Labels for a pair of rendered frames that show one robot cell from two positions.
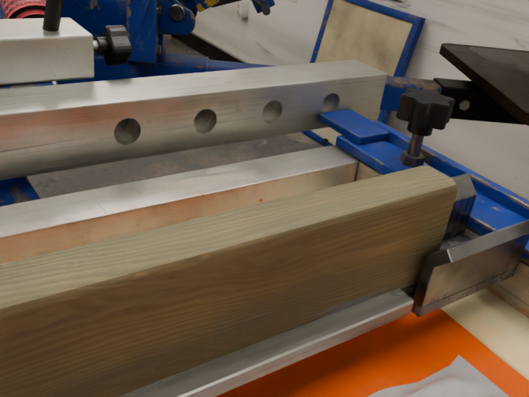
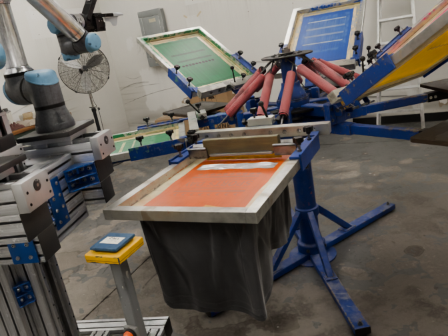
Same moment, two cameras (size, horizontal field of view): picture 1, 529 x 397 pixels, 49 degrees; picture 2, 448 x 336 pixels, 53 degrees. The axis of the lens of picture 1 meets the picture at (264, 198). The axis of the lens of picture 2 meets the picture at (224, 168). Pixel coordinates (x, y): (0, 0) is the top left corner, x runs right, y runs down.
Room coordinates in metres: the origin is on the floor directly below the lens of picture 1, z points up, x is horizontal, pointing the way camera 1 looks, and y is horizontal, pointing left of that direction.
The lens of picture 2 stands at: (-0.71, -1.65, 1.53)
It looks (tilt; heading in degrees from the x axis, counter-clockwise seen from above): 17 degrees down; 64
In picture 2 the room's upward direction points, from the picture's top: 10 degrees counter-clockwise
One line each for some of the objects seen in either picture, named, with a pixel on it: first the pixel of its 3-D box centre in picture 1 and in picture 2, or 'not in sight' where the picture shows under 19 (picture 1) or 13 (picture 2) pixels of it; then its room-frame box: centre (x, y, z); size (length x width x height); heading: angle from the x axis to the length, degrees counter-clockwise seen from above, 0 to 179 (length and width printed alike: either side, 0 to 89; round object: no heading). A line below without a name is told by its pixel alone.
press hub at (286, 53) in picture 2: not in sight; (300, 158); (0.87, 0.55, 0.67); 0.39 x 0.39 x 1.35
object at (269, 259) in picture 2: not in sight; (275, 234); (0.11, -0.29, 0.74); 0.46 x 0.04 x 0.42; 37
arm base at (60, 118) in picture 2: not in sight; (53, 116); (-0.49, 0.25, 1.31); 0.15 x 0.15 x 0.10
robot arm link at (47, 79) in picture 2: not in sight; (43, 87); (-0.50, 0.26, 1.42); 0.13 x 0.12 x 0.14; 118
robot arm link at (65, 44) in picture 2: not in sight; (71, 47); (-0.31, 0.48, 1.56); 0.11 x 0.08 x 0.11; 118
